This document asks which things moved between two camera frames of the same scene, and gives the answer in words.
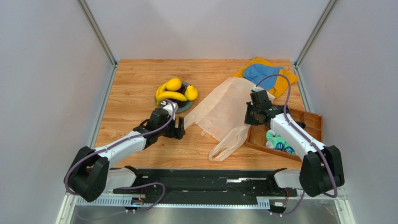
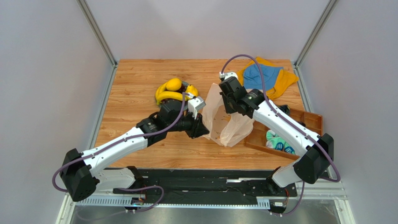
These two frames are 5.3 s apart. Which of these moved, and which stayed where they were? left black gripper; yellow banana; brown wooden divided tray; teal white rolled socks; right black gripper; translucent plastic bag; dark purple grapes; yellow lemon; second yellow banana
Moved: left black gripper; right black gripper; translucent plastic bag
Stayed: teal white rolled socks; yellow lemon; second yellow banana; dark purple grapes; brown wooden divided tray; yellow banana
